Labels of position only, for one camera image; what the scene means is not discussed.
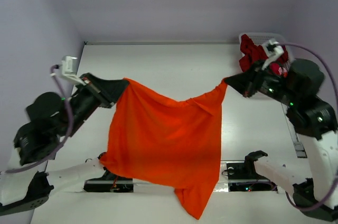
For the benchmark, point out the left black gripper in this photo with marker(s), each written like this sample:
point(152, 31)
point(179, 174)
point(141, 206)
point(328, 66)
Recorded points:
point(110, 90)

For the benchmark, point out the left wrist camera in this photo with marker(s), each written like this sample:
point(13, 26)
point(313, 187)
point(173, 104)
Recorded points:
point(66, 70)

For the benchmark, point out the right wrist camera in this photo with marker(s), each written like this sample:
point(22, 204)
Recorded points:
point(273, 51)

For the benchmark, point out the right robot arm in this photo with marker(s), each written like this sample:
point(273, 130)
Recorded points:
point(313, 119)

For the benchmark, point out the pink cloth in basket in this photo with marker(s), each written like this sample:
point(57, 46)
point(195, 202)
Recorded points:
point(279, 70)

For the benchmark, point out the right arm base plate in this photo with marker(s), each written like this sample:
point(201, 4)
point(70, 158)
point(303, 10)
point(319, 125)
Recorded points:
point(241, 180)

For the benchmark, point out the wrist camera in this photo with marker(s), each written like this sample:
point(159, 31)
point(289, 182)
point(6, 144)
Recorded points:
point(66, 70)
point(273, 51)

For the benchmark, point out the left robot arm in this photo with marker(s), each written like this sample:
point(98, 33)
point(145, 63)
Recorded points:
point(54, 118)

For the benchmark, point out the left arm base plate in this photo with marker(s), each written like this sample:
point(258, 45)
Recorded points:
point(109, 182)

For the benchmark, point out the orange t shirt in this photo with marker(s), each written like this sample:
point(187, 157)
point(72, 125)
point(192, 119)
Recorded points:
point(167, 142)

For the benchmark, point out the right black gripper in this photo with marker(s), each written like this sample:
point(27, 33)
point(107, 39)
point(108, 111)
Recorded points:
point(253, 82)

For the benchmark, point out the dark red t shirt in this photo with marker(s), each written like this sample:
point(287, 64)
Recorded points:
point(253, 53)

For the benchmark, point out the white plastic basket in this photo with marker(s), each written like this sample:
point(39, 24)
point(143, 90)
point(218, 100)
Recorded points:
point(260, 37)

